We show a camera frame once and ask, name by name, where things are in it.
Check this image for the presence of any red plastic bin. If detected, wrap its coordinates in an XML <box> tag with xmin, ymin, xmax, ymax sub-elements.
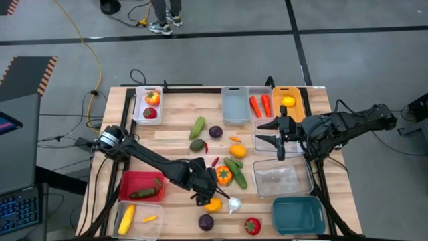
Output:
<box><xmin>118</xmin><ymin>170</ymin><xmax>167</xmax><ymax>204</ymax></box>

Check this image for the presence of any large clear plastic bin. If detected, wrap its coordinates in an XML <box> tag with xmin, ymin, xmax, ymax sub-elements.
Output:
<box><xmin>252</xmin><ymin>156</ymin><xmax>315</xmax><ymax>199</ymax></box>

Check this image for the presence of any black hazard-striped floor mat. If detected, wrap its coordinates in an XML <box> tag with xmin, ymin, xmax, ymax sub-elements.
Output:
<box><xmin>0</xmin><ymin>0</ymin><xmax>20</xmax><ymax>17</ymax></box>
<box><xmin>0</xmin><ymin>56</ymin><xmax>59</xmax><ymax>103</ymax></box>

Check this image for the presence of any grey desk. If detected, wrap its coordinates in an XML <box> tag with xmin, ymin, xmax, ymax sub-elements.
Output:
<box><xmin>0</xmin><ymin>93</ymin><xmax>49</xmax><ymax>241</ymax></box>

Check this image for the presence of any orange fruit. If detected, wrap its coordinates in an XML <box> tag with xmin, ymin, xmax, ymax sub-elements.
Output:
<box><xmin>204</xmin><ymin>197</ymin><xmax>223</xmax><ymax>213</ymax></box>
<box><xmin>229</xmin><ymin>143</ymin><xmax>247</xmax><ymax>159</ymax></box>

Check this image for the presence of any black equipment case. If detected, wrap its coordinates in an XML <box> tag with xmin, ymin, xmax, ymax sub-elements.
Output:
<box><xmin>397</xmin><ymin>92</ymin><xmax>428</xmax><ymax>137</ymax></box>

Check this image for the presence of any dark green cucumber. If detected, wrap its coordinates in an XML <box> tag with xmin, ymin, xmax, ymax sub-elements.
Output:
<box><xmin>223</xmin><ymin>157</ymin><xmax>249</xmax><ymax>190</ymax></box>

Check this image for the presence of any yellow corn cob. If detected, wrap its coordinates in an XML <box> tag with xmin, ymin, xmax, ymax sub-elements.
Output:
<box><xmin>117</xmin><ymin>204</ymin><xmax>136</xmax><ymax>236</ymax></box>

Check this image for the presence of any purple cabbage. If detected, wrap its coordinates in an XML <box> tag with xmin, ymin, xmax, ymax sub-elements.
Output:
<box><xmin>208</xmin><ymin>125</ymin><xmax>224</xmax><ymax>139</ymax></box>
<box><xmin>197</xmin><ymin>214</ymin><xmax>215</xmax><ymax>232</ymax></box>

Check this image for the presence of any yellow extension cord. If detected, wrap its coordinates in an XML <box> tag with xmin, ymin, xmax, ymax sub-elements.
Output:
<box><xmin>53</xmin><ymin>0</ymin><xmax>103</xmax><ymax>125</ymax></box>

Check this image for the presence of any green avocado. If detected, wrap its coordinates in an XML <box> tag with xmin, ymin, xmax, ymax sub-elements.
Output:
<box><xmin>189</xmin><ymin>139</ymin><xmax>207</xmax><ymax>153</ymax></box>

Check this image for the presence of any computer monitor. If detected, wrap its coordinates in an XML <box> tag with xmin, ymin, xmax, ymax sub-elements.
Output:
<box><xmin>0</xmin><ymin>111</ymin><xmax>23</xmax><ymax>137</ymax></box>

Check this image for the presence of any white plastic basket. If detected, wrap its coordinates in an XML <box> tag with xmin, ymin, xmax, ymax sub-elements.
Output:
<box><xmin>131</xmin><ymin>85</ymin><xmax>165</xmax><ymax>127</ymax></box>

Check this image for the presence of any backlit black keyboard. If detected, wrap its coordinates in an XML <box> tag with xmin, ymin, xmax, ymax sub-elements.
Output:
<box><xmin>0</xmin><ymin>186</ymin><xmax>43</xmax><ymax>236</ymax></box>

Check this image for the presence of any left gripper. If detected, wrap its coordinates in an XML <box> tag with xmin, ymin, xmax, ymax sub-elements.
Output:
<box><xmin>179</xmin><ymin>160</ymin><xmax>232</xmax><ymax>207</ymax></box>

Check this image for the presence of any black floor cable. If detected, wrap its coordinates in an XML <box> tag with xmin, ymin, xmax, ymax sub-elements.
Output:
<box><xmin>37</xmin><ymin>89</ymin><xmax>108</xmax><ymax>168</ymax></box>
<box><xmin>367</xmin><ymin>106</ymin><xmax>428</xmax><ymax>157</ymax></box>
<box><xmin>129</xmin><ymin>68</ymin><xmax>147</xmax><ymax>86</ymax></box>

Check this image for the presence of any small clear plastic bin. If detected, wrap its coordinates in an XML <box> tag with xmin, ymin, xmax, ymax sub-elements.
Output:
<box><xmin>247</xmin><ymin>86</ymin><xmax>276</xmax><ymax>122</ymax></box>

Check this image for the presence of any orange carrot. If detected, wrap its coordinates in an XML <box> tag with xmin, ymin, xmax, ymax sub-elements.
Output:
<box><xmin>261</xmin><ymin>94</ymin><xmax>272</xmax><ymax>118</ymax></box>
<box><xmin>249</xmin><ymin>96</ymin><xmax>263</xmax><ymax>118</ymax></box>

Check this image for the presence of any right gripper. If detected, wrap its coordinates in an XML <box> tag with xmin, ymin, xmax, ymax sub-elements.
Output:
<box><xmin>255</xmin><ymin>105</ymin><xmax>305</xmax><ymax>162</ymax></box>

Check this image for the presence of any black aluminium rig frame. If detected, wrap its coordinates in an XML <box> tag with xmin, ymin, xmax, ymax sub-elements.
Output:
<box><xmin>76</xmin><ymin>76</ymin><xmax>364</xmax><ymax>241</ymax></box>

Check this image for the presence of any large dark green pepper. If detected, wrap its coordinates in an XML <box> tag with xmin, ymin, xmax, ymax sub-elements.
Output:
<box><xmin>128</xmin><ymin>187</ymin><xmax>160</xmax><ymax>201</ymax></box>

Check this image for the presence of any grey plastic basket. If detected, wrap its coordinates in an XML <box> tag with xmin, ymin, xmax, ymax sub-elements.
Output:
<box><xmin>221</xmin><ymin>86</ymin><xmax>251</xmax><ymax>126</ymax></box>

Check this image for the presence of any orange tomato green calyx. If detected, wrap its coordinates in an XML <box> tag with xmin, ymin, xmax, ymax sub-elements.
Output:
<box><xmin>144</xmin><ymin>90</ymin><xmax>162</xmax><ymax>106</ymax></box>
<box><xmin>215</xmin><ymin>165</ymin><xmax>234</xmax><ymax>187</ymax></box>

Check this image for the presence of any black round stand base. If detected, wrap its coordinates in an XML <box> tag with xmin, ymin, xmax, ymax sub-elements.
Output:
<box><xmin>99</xmin><ymin>0</ymin><xmax>122</xmax><ymax>16</ymax></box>

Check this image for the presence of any teal plastic basket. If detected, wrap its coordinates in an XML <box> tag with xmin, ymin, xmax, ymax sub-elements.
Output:
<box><xmin>271</xmin><ymin>195</ymin><xmax>328</xmax><ymax>236</ymax></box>

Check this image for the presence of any white garlic bulb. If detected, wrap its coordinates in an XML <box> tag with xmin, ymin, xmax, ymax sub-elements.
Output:
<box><xmin>227</xmin><ymin>196</ymin><xmax>242</xmax><ymax>215</ymax></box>

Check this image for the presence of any red tomato green calyx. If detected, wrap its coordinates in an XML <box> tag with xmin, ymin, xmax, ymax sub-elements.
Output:
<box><xmin>244</xmin><ymin>217</ymin><xmax>262</xmax><ymax>236</ymax></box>
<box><xmin>142</xmin><ymin>106</ymin><xmax>158</xmax><ymax>120</ymax></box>

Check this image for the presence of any person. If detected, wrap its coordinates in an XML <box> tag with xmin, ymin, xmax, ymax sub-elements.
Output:
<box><xmin>148</xmin><ymin>0</ymin><xmax>184</xmax><ymax>36</ymax></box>

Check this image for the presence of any light green cucumber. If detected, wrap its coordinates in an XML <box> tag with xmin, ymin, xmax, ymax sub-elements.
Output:
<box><xmin>189</xmin><ymin>116</ymin><xmax>207</xmax><ymax>141</ymax></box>

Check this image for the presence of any orange plastic basket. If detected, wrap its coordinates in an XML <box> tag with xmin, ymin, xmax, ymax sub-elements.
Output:
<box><xmin>271</xmin><ymin>86</ymin><xmax>306</xmax><ymax>127</ymax></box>

